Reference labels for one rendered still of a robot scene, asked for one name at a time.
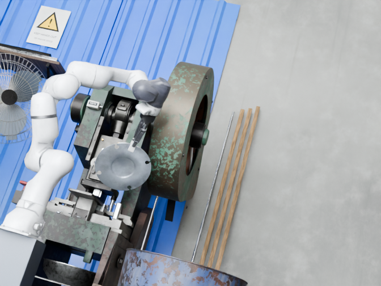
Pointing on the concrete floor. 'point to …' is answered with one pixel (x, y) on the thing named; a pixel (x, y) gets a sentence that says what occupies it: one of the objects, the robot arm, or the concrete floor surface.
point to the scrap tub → (170, 272)
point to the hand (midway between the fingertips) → (132, 144)
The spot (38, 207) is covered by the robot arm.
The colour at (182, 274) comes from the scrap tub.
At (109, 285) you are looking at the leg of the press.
